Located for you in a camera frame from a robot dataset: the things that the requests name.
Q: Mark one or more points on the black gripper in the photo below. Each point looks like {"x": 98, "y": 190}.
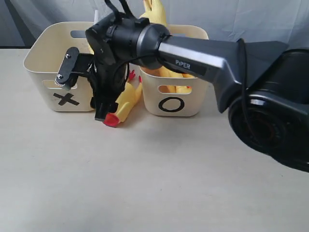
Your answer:
{"x": 109, "y": 41}

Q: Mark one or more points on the broken chicken body part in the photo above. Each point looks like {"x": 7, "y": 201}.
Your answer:
{"x": 126, "y": 102}

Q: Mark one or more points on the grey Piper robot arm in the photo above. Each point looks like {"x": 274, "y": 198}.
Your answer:
{"x": 264, "y": 86}

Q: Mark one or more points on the cream bin marked O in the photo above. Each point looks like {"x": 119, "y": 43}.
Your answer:
{"x": 171, "y": 96}

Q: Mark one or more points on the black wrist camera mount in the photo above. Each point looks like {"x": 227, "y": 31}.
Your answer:
{"x": 74, "y": 65}

